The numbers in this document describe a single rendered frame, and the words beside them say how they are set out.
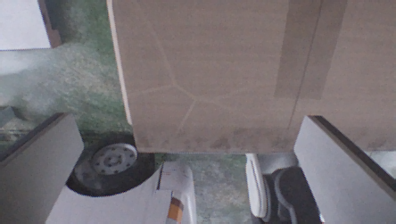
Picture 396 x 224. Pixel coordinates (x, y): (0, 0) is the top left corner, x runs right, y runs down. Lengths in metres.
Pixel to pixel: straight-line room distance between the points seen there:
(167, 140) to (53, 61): 1.46
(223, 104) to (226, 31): 0.07
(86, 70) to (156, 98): 1.35
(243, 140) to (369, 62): 0.14
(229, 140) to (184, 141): 0.05
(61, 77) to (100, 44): 0.40
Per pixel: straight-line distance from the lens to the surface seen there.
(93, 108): 1.67
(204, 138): 0.22
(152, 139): 0.23
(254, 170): 0.54
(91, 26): 1.44
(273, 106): 0.21
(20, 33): 1.58
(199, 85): 0.19
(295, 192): 0.50
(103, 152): 1.62
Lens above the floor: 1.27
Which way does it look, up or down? 58 degrees down
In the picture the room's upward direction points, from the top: 180 degrees counter-clockwise
